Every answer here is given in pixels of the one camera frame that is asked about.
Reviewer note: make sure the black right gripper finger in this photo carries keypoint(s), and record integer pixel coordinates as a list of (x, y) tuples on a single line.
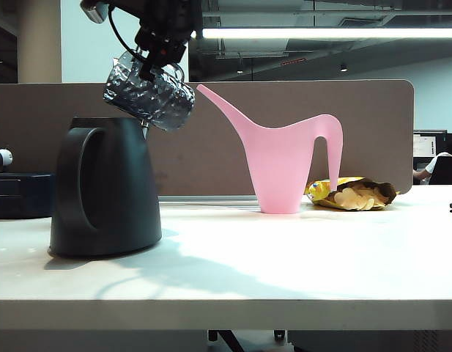
[(147, 72)]

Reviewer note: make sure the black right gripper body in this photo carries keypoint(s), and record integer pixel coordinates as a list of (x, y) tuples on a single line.
[(161, 45)]

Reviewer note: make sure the dark glass mug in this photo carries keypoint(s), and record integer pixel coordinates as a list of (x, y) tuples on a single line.
[(156, 106)]

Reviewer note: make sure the black plastic watering kettle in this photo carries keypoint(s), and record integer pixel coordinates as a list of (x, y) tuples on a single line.
[(130, 190)]

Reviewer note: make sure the brown desk divider panel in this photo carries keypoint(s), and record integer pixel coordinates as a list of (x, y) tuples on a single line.
[(211, 154)]

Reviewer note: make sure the red ceiling sign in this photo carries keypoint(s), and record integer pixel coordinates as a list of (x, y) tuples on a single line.
[(293, 61)]

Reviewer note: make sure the long ceiling light strip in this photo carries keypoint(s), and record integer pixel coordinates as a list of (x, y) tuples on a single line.
[(321, 33)]

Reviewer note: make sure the pink plastic watering can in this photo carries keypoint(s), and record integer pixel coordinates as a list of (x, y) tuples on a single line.
[(280, 165)]

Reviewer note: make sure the white cylindrical tool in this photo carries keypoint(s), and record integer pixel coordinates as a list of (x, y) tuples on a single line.
[(0, 157)]

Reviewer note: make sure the dark blue tool case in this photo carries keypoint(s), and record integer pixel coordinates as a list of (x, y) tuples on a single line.
[(17, 198)]

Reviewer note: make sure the small ceiling spotlight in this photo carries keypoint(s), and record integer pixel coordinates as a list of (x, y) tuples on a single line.
[(343, 67)]

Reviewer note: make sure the yellow potato chips bag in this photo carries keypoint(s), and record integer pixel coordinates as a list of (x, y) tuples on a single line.
[(357, 199)]

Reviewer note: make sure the black table leg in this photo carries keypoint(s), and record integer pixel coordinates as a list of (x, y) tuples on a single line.
[(225, 341)]

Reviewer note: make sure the background computer monitor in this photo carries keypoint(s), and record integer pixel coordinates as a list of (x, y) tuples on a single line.
[(423, 146)]

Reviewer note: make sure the person in white shirt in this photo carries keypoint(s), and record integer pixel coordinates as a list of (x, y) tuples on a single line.
[(436, 161)]

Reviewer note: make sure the black office chair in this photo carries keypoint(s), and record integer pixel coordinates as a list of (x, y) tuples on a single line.
[(447, 172)]

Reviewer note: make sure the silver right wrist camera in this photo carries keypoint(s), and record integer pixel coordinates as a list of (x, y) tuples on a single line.
[(93, 11)]

